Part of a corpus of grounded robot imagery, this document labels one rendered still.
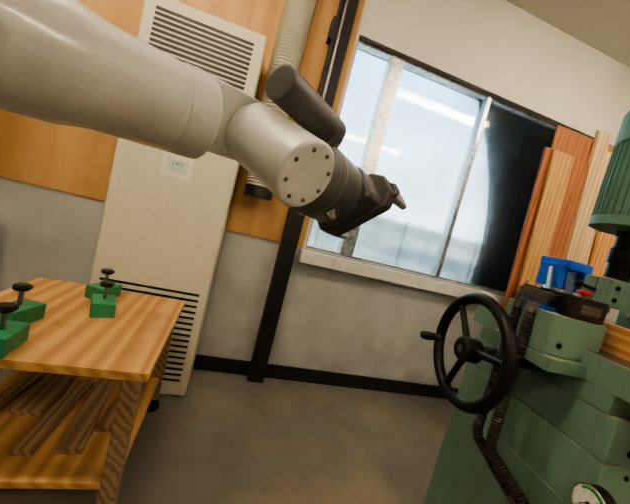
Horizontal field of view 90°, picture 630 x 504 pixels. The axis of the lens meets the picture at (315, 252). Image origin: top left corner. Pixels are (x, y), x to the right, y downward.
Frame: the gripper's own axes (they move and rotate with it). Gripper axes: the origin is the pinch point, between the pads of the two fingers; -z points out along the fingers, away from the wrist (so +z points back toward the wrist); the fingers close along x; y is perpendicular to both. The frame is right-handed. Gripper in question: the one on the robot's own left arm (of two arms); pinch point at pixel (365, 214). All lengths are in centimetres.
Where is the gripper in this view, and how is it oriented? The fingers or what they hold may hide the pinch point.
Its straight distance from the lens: 51.3
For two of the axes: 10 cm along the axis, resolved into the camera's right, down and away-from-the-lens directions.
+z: -5.4, -1.9, -8.2
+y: -2.6, -8.9, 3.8
